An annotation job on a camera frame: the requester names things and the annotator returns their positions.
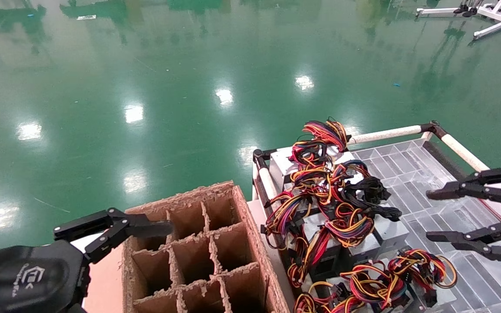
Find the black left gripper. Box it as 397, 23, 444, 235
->
0, 241, 91, 313

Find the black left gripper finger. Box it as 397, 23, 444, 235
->
53, 207, 174, 264

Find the silver power supply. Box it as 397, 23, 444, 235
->
342, 213, 410, 266
272, 118, 351, 192
294, 261, 410, 313
263, 191, 375, 288
387, 248, 458, 308

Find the clear plastic divider tray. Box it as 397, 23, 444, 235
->
351, 138, 501, 313

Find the brown cardboard divider box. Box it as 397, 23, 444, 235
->
121, 180, 290, 313

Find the white wheeled stand base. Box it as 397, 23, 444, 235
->
416, 0, 501, 40

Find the power supply, black cable bundle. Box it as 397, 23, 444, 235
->
283, 159, 403, 220

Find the white pipe cart frame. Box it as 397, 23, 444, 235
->
253, 120, 501, 205

